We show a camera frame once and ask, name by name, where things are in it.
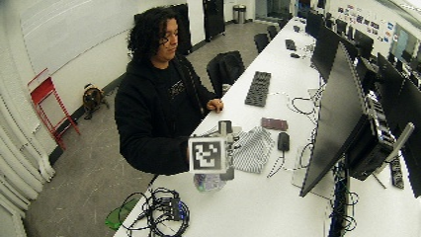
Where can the black cabinet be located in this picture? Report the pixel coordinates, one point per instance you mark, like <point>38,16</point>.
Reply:
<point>214,18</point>

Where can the striped cloth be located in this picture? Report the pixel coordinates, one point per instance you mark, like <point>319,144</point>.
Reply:
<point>255,149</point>

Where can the dark red wallet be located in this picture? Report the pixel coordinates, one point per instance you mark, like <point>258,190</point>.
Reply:
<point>275,124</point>

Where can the small black mouse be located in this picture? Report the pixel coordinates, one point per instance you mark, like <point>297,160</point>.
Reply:
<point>295,55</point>

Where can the clear plastic bottle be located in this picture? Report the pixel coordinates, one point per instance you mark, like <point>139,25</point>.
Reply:
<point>210,182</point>

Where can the red folding frame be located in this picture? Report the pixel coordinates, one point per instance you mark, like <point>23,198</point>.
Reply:
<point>49,105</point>

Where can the green plastic glasses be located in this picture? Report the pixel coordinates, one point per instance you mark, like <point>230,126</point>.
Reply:
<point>119,215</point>

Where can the black office chair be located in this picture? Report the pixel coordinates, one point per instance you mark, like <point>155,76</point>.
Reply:
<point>273,31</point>
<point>226,69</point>
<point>262,42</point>

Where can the wall posters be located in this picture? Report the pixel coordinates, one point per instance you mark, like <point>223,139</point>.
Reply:
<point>368,23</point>

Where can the black computer box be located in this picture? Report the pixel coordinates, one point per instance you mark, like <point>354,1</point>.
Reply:
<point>371,148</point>

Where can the white wall board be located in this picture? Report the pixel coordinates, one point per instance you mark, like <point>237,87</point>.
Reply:
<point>75,33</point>

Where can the small black keyboard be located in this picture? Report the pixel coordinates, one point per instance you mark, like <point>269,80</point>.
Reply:
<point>291,44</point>

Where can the silver trash can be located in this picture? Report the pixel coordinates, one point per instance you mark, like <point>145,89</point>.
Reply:
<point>239,14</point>

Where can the brown backpack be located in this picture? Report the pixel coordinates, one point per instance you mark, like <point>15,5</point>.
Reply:
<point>93,98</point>

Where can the white marker cube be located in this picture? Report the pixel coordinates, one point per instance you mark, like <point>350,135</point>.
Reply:
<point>209,155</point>

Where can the large black monitor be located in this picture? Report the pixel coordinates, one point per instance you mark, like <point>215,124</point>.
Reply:
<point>338,125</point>

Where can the black power strip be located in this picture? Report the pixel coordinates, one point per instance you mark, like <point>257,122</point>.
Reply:
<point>398,173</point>

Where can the the person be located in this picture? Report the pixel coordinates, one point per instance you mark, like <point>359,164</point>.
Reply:
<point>151,98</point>

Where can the black computer mouse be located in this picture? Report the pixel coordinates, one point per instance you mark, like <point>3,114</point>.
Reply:
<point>283,141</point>

